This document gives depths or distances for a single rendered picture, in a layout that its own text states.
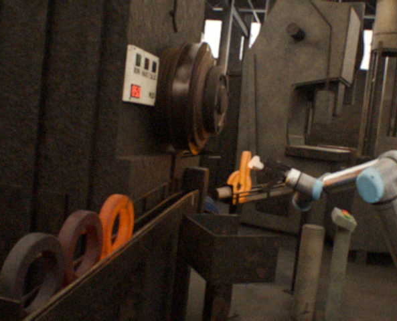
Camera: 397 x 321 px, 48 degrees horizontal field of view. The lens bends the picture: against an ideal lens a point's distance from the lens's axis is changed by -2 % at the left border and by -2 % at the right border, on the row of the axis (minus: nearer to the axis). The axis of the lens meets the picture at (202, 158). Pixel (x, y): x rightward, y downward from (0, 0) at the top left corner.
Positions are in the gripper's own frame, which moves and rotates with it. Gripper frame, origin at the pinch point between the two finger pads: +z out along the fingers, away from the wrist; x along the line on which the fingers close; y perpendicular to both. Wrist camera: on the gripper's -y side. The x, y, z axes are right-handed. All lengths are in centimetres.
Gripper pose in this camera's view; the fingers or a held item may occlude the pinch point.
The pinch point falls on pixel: (246, 164)
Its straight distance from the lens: 212.5
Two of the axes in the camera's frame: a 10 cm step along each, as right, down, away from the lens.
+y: 3.8, -9.2, -1.2
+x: -2.2, 0.4, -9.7
